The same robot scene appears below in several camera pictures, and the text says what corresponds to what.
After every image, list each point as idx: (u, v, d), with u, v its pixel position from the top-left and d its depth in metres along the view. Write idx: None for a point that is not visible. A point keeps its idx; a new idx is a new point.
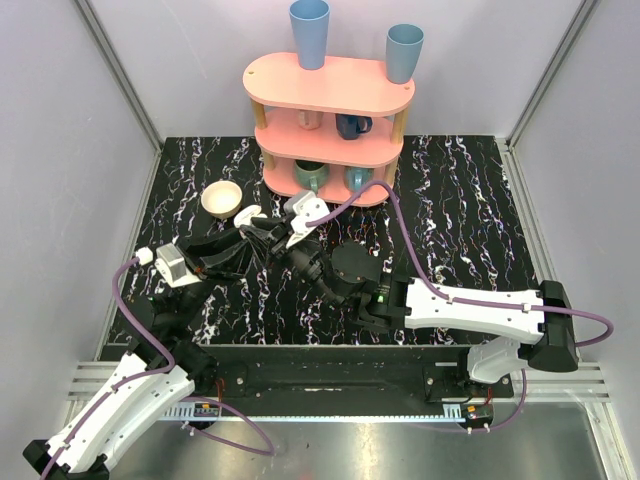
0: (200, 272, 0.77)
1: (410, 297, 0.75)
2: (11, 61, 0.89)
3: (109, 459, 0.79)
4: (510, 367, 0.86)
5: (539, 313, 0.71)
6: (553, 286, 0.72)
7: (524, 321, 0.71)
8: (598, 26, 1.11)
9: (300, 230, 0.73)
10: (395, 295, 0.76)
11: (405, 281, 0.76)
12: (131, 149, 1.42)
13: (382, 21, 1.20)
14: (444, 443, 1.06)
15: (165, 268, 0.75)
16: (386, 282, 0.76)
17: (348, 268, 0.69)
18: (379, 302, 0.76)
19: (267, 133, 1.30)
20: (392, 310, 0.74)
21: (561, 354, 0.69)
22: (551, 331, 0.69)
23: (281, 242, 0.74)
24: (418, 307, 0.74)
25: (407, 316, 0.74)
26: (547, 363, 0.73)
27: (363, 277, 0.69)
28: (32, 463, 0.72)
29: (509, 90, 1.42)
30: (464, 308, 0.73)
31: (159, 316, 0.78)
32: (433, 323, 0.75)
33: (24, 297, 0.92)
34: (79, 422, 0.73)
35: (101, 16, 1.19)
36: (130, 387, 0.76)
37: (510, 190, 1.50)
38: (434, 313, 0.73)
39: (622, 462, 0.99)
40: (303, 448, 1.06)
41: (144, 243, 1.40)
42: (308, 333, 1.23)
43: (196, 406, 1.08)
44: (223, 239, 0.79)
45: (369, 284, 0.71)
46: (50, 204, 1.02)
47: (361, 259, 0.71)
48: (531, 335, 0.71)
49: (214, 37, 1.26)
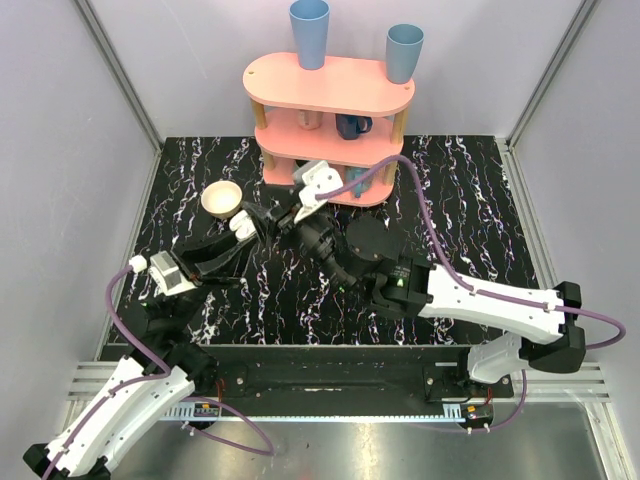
0: (196, 279, 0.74)
1: (432, 284, 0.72)
2: (12, 61, 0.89)
3: (110, 461, 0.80)
4: (509, 367, 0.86)
5: (560, 314, 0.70)
6: (573, 288, 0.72)
7: (545, 321, 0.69)
8: (598, 26, 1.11)
9: (309, 204, 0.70)
10: (415, 281, 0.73)
11: (426, 265, 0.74)
12: (131, 149, 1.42)
13: (382, 20, 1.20)
14: (444, 443, 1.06)
15: (159, 277, 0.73)
16: (407, 265, 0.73)
17: (364, 244, 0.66)
18: (396, 286, 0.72)
19: (267, 134, 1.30)
20: (411, 297, 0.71)
21: (576, 355, 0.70)
22: (571, 332, 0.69)
23: (286, 216, 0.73)
24: (440, 296, 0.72)
25: (427, 303, 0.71)
26: (548, 362, 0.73)
27: (382, 254, 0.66)
28: (31, 467, 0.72)
29: (509, 90, 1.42)
30: (485, 301, 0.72)
31: (153, 321, 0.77)
32: (451, 313, 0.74)
33: (24, 296, 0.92)
34: (78, 426, 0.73)
35: (101, 16, 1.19)
36: (127, 392, 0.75)
37: (510, 190, 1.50)
38: (455, 303, 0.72)
39: (622, 462, 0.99)
40: (304, 448, 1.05)
41: (145, 243, 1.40)
42: (308, 333, 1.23)
43: (196, 406, 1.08)
44: (218, 244, 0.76)
45: (385, 263, 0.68)
46: (50, 203, 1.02)
47: (380, 237, 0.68)
48: (549, 335, 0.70)
49: (214, 37, 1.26)
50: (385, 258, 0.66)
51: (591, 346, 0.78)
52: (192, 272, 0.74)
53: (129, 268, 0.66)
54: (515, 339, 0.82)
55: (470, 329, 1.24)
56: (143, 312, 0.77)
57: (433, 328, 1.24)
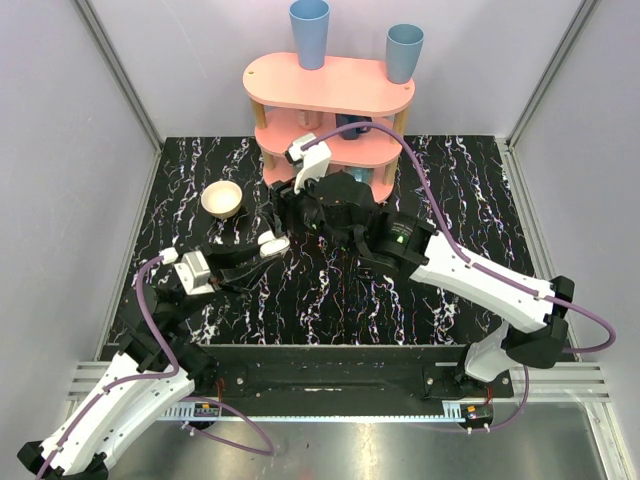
0: (217, 283, 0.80)
1: (430, 249, 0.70)
2: (12, 61, 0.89)
3: (109, 458, 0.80)
4: (500, 362, 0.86)
5: (548, 304, 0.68)
6: (569, 284, 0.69)
7: (533, 307, 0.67)
8: (598, 26, 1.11)
9: (294, 155, 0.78)
10: (415, 240, 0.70)
11: (430, 230, 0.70)
12: (131, 150, 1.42)
13: (382, 20, 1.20)
14: (444, 443, 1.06)
15: (189, 274, 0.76)
16: (409, 225, 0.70)
17: (327, 193, 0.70)
18: (397, 242, 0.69)
19: (267, 134, 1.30)
20: (408, 255, 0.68)
21: (556, 349, 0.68)
22: (555, 323, 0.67)
23: (288, 188, 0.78)
24: (435, 261, 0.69)
25: (421, 266, 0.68)
26: (527, 355, 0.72)
27: (345, 200, 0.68)
28: (27, 465, 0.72)
29: (509, 89, 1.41)
30: (478, 277, 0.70)
31: (161, 304, 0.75)
32: (443, 282, 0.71)
33: (24, 295, 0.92)
34: (71, 425, 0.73)
35: (102, 16, 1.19)
36: (123, 389, 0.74)
37: (510, 190, 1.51)
38: (448, 272, 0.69)
39: (622, 462, 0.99)
40: (303, 448, 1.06)
41: (145, 243, 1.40)
42: (308, 333, 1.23)
43: (196, 406, 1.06)
44: (241, 252, 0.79)
45: (355, 210, 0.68)
46: (50, 204, 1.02)
47: (349, 188, 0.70)
48: (533, 323, 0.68)
49: (215, 37, 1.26)
50: (349, 204, 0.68)
51: (576, 350, 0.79)
52: (214, 276, 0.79)
53: (157, 258, 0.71)
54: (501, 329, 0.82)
55: (470, 329, 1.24)
56: (154, 293, 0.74)
57: (433, 328, 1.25)
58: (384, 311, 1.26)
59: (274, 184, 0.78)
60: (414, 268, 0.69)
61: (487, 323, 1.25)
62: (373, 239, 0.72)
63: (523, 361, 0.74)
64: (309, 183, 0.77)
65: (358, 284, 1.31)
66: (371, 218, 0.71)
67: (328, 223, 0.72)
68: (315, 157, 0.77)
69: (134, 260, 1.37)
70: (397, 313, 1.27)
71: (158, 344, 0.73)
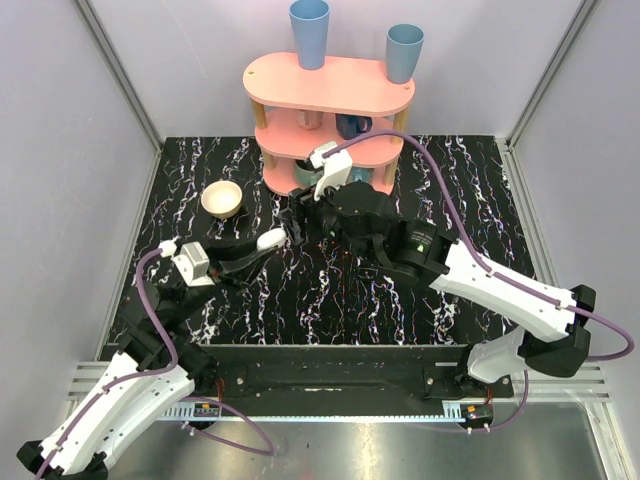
0: (216, 275, 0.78)
1: (451, 259, 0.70)
2: (12, 61, 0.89)
3: (108, 457, 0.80)
4: (509, 366, 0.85)
5: (571, 314, 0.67)
6: (590, 292, 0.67)
7: (555, 317, 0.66)
8: (598, 26, 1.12)
9: (315, 162, 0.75)
10: (435, 249, 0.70)
11: (450, 238, 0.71)
12: (132, 150, 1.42)
13: (382, 20, 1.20)
14: (444, 443, 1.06)
15: (188, 266, 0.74)
16: (428, 234, 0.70)
17: (346, 202, 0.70)
18: (417, 252, 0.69)
19: (267, 134, 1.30)
20: (429, 264, 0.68)
21: (577, 359, 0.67)
22: (576, 333, 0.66)
23: (307, 195, 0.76)
24: (456, 270, 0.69)
25: (442, 275, 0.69)
26: (547, 364, 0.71)
27: (364, 210, 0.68)
28: (26, 465, 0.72)
29: (509, 89, 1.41)
30: (499, 287, 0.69)
31: (162, 302, 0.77)
32: (463, 291, 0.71)
33: (24, 296, 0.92)
34: (71, 424, 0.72)
35: (101, 16, 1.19)
36: (123, 389, 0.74)
37: (510, 190, 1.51)
38: (469, 281, 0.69)
39: (621, 462, 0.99)
40: (304, 448, 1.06)
41: (145, 243, 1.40)
42: (308, 333, 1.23)
43: (196, 406, 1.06)
44: (241, 246, 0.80)
45: (374, 220, 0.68)
46: (50, 204, 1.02)
47: (366, 197, 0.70)
48: (555, 332, 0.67)
49: (215, 37, 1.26)
50: (368, 213, 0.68)
51: (593, 357, 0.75)
52: (214, 268, 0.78)
53: (156, 250, 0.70)
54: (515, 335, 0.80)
55: (470, 329, 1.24)
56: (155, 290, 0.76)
57: (433, 328, 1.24)
58: (384, 311, 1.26)
59: (293, 190, 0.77)
60: (434, 277, 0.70)
61: (487, 323, 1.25)
62: (393, 247, 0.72)
63: (543, 369, 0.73)
64: (328, 192, 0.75)
65: (358, 284, 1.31)
66: (391, 227, 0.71)
67: (346, 231, 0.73)
68: (337, 166, 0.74)
69: (134, 260, 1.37)
70: (397, 313, 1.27)
71: (159, 344, 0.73)
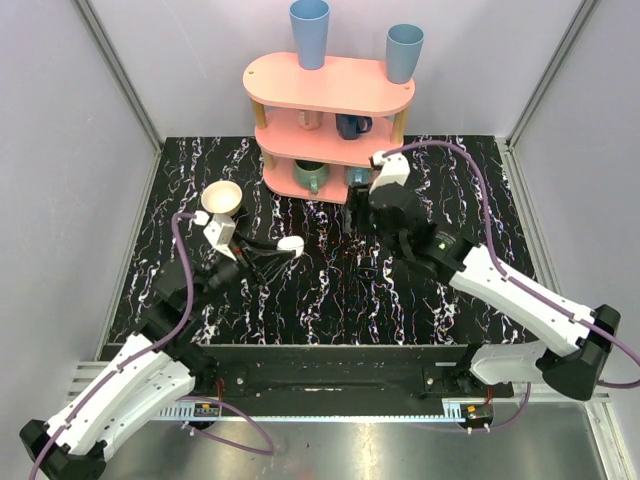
0: (238, 253, 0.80)
1: (469, 261, 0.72)
2: (12, 62, 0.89)
3: (109, 446, 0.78)
4: (517, 374, 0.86)
5: (584, 329, 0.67)
6: (612, 314, 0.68)
7: (566, 328, 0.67)
8: (598, 27, 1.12)
9: (376, 160, 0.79)
10: (457, 249, 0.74)
11: (472, 241, 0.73)
12: (132, 150, 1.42)
13: (382, 21, 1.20)
14: (444, 443, 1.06)
15: (216, 229, 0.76)
16: (452, 235, 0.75)
17: (378, 197, 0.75)
18: (438, 248, 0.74)
19: (267, 133, 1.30)
20: (446, 260, 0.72)
21: (588, 377, 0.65)
22: (587, 347, 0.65)
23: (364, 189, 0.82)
24: (473, 270, 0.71)
25: (458, 272, 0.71)
26: (561, 380, 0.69)
27: (392, 204, 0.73)
28: (27, 445, 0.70)
29: (509, 89, 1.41)
30: (515, 293, 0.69)
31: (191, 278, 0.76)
32: (477, 292, 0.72)
33: (23, 296, 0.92)
34: (81, 402, 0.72)
35: (101, 16, 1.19)
36: (136, 369, 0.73)
37: (510, 190, 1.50)
38: (485, 282, 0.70)
39: (622, 462, 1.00)
40: (304, 448, 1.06)
41: (144, 243, 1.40)
42: (308, 333, 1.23)
43: (196, 406, 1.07)
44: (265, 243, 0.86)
45: (401, 215, 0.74)
46: (50, 204, 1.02)
47: (398, 194, 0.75)
48: (566, 345, 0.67)
49: (215, 37, 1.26)
50: (395, 208, 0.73)
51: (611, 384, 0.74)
52: (235, 246, 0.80)
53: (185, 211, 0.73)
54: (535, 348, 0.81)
55: (470, 329, 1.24)
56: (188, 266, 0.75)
57: (433, 328, 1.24)
58: (384, 311, 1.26)
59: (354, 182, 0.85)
60: (451, 275, 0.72)
61: (487, 323, 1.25)
62: (416, 243, 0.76)
63: (559, 386, 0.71)
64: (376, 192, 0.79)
65: (358, 284, 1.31)
66: (417, 225, 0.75)
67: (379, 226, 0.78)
68: (393, 170, 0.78)
69: (134, 260, 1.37)
70: (397, 313, 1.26)
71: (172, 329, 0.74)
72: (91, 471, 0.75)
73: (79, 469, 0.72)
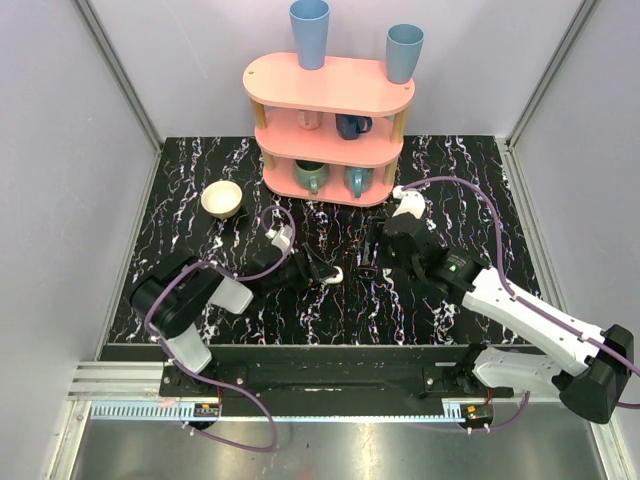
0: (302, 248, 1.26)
1: (478, 279, 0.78)
2: (13, 62, 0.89)
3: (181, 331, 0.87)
4: (524, 384, 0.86)
5: (593, 348, 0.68)
6: (622, 333, 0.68)
7: (576, 347, 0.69)
8: (599, 26, 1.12)
9: (396, 194, 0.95)
10: (468, 270, 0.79)
11: (482, 264, 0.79)
12: (132, 150, 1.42)
13: (383, 20, 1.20)
14: (444, 443, 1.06)
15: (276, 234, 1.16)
16: (463, 258, 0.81)
17: (392, 222, 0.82)
18: (450, 270, 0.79)
19: (267, 133, 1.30)
20: (457, 281, 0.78)
21: (601, 398, 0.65)
22: (596, 365, 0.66)
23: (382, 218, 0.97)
24: (482, 287, 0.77)
25: (469, 292, 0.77)
26: (573, 401, 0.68)
27: (403, 231, 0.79)
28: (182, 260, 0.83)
29: (509, 89, 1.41)
30: (523, 312, 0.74)
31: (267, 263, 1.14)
32: (488, 310, 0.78)
33: (22, 296, 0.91)
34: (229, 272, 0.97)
35: (102, 17, 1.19)
36: (240, 287, 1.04)
37: (509, 190, 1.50)
38: (493, 300, 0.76)
39: (622, 463, 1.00)
40: (304, 448, 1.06)
41: (144, 243, 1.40)
42: (308, 333, 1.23)
43: (196, 406, 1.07)
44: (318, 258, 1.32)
45: (412, 241, 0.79)
46: (50, 205, 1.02)
47: (409, 221, 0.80)
48: (575, 363, 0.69)
49: (215, 37, 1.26)
50: (407, 234, 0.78)
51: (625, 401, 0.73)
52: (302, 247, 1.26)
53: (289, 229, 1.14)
54: (552, 362, 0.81)
55: (470, 330, 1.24)
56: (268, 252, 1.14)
57: (433, 328, 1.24)
58: (383, 311, 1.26)
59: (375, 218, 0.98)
60: (461, 293, 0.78)
61: (487, 323, 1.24)
62: (429, 264, 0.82)
63: (578, 412, 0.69)
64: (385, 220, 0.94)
65: (358, 284, 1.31)
66: (428, 248, 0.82)
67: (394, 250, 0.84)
68: (411, 204, 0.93)
69: (134, 260, 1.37)
70: (397, 313, 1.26)
71: (246, 293, 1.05)
72: (185, 318, 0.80)
73: (198, 305, 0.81)
